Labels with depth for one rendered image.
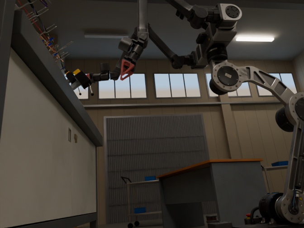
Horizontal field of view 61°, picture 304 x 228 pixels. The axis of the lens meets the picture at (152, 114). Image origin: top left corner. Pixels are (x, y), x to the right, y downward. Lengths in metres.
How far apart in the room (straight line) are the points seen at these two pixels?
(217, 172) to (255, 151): 5.80
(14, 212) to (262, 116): 9.00
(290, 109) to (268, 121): 7.65
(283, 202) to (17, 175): 1.30
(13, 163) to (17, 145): 0.04
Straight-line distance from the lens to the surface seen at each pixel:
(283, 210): 1.58
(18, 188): 0.68
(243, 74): 1.74
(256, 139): 8.98
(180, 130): 8.01
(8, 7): 0.61
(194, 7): 1.61
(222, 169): 3.16
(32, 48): 0.70
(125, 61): 1.32
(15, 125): 0.67
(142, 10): 1.56
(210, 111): 8.58
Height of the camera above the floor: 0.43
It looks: 19 degrees up
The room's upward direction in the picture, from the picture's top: 5 degrees counter-clockwise
